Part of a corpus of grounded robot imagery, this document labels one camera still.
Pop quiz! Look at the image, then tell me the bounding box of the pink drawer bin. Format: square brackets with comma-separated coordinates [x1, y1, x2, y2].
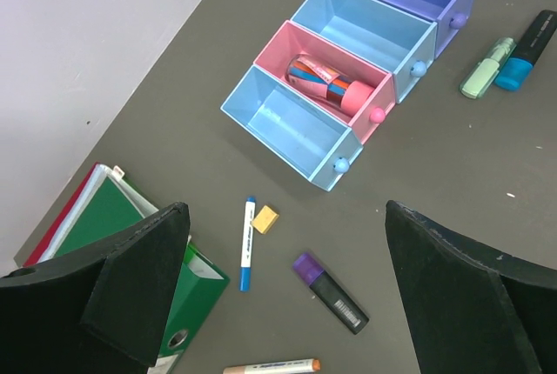
[254, 21, 395, 143]

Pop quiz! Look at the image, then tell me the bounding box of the light blue bin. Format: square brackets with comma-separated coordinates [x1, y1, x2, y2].
[221, 65, 363, 191]
[292, 0, 437, 104]

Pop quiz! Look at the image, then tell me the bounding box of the yellow eraser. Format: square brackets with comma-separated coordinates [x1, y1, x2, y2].
[252, 205, 279, 234]

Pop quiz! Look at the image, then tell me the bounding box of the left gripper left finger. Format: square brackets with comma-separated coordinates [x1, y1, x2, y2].
[1, 203, 190, 373]

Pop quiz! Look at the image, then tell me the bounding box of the green highlighter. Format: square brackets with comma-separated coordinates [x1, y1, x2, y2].
[460, 37, 516, 99]

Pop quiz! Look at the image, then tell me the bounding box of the purple black highlighter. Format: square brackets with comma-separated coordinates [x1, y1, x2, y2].
[292, 252, 369, 335]

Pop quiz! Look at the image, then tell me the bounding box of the pink pencil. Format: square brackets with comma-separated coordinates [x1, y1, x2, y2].
[223, 358, 321, 374]

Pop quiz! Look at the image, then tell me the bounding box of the white blue pen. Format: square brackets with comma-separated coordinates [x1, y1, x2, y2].
[238, 197, 256, 292]

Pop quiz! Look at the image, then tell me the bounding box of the green ring binder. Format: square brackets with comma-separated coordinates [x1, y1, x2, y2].
[42, 176, 229, 373]

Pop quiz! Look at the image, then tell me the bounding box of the red folder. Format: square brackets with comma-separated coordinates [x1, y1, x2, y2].
[23, 163, 124, 267]

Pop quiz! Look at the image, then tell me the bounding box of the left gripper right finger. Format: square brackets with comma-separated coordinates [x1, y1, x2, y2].
[385, 200, 556, 373]

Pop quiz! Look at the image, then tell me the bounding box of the blue black marker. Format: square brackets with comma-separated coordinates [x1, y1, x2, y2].
[494, 10, 556, 91]

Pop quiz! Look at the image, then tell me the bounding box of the crayon tube pink cap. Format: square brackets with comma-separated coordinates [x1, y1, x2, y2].
[285, 54, 375, 116]

